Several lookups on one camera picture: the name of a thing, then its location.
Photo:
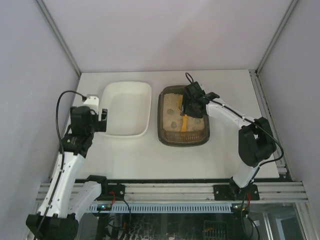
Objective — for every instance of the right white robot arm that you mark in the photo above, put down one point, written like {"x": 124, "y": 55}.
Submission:
{"x": 255, "y": 138}

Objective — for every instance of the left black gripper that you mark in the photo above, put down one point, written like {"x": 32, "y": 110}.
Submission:
{"x": 100, "y": 123}

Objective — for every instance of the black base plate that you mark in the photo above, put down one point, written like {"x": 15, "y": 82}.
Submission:
{"x": 223, "y": 192}
{"x": 111, "y": 191}

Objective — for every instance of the aluminium front rail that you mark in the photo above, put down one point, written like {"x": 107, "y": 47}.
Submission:
{"x": 269, "y": 192}

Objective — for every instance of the aluminium frame post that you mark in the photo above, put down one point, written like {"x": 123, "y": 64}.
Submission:
{"x": 282, "y": 24}
{"x": 40, "y": 4}

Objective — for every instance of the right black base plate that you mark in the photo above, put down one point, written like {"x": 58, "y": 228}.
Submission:
{"x": 223, "y": 192}

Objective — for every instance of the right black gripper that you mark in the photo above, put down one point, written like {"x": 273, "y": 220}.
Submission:
{"x": 189, "y": 107}

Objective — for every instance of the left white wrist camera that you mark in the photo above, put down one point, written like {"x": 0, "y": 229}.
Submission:
{"x": 92, "y": 102}

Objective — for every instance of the right aluminium frame post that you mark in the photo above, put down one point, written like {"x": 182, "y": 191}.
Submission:
{"x": 282, "y": 24}

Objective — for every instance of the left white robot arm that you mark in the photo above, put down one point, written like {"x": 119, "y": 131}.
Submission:
{"x": 59, "y": 216}

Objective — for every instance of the left aluminium frame post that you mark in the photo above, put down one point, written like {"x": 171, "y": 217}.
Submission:
{"x": 40, "y": 4}

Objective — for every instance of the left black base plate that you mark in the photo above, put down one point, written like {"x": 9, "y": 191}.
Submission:
{"x": 111, "y": 191}

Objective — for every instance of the dark grey litter box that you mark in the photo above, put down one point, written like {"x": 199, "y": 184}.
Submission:
{"x": 179, "y": 139}

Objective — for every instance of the white plastic tray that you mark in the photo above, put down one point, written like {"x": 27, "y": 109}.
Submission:
{"x": 128, "y": 105}

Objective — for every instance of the right aluminium side rail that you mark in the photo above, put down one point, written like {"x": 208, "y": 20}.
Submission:
{"x": 266, "y": 112}

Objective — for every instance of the grey slotted cable duct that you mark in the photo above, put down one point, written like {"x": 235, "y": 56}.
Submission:
{"x": 161, "y": 208}

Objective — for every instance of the beige pellet litter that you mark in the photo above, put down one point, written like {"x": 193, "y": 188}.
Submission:
{"x": 170, "y": 102}

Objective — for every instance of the orange litter scoop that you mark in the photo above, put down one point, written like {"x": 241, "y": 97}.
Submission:
{"x": 184, "y": 118}

